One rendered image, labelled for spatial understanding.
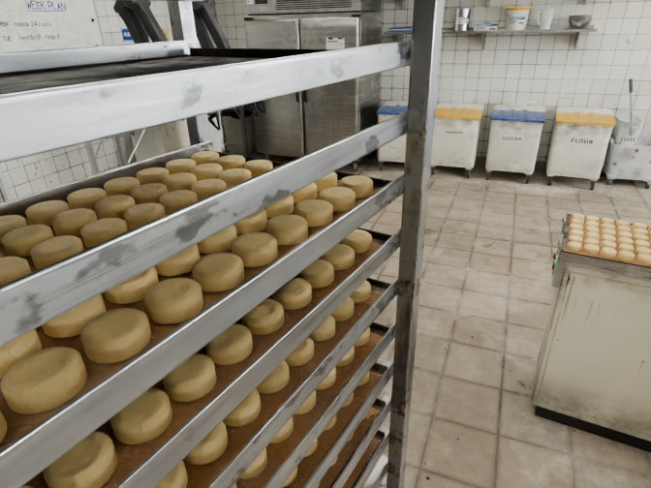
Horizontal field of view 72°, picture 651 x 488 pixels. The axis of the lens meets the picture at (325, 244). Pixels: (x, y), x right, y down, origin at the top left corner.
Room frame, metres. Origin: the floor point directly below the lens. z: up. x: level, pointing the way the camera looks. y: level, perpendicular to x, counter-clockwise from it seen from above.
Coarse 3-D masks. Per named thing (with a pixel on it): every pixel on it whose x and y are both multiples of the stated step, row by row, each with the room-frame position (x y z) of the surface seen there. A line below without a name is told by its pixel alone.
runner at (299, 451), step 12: (384, 336) 0.60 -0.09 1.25; (384, 348) 0.59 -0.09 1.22; (372, 360) 0.56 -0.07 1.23; (360, 372) 0.52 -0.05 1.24; (348, 384) 0.49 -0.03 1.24; (336, 396) 0.47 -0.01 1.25; (348, 396) 0.49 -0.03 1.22; (336, 408) 0.46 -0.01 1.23; (324, 420) 0.43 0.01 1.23; (312, 432) 0.41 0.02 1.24; (300, 444) 0.39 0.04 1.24; (312, 444) 0.41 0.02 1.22; (288, 456) 0.37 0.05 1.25; (300, 456) 0.39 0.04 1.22; (288, 468) 0.36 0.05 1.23; (276, 480) 0.35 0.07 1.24
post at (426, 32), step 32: (416, 0) 0.63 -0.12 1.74; (416, 32) 0.63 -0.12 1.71; (416, 64) 0.62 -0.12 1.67; (416, 96) 0.62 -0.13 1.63; (416, 128) 0.62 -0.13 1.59; (416, 160) 0.62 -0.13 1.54; (416, 192) 0.62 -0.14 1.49; (416, 224) 0.62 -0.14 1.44; (416, 256) 0.61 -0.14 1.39; (416, 288) 0.62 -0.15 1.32; (416, 320) 0.63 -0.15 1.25
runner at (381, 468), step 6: (384, 456) 0.66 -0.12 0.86; (378, 462) 0.65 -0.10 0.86; (384, 462) 0.65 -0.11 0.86; (378, 468) 0.64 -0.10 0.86; (384, 468) 0.62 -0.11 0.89; (372, 474) 0.62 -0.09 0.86; (378, 474) 0.62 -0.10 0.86; (384, 474) 0.62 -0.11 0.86; (366, 480) 0.61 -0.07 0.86; (372, 480) 0.61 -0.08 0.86; (378, 480) 0.59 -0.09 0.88; (366, 486) 0.59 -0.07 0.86; (372, 486) 0.58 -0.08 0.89; (378, 486) 0.59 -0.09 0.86
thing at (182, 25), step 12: (180, 12) 0.86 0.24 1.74; (192, 12) 0.88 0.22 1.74; (180, 24) 0.86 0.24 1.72; (192, 24) 0.88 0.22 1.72; (180, 36) 0.86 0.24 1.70; (192, 36) 0.87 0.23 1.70; (192, 120) 0.86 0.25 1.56; (204, 120) 0.88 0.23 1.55; (192, 132) 0.87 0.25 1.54; (204, 132) 0.87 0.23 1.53; (192, 144) 0.87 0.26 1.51
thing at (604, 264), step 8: (560, 248) 1.54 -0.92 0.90; (560, 256) 1.54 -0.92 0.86; (568, 256) 1.52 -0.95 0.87; (576, 256) 1.51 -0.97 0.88; (584, 264) 1.49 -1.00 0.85; (592, 264) 1.48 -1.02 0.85; (600, 264) 1.47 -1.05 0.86; (608, 264) 1.46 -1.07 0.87; (616, 264) 1.45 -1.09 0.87; (624, 264) 1.43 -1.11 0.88; (624, 272) 1.43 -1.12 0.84; (632, 272) 1.42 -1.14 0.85; (640, 272) 1.41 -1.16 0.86; (648, 272) 1.40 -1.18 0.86
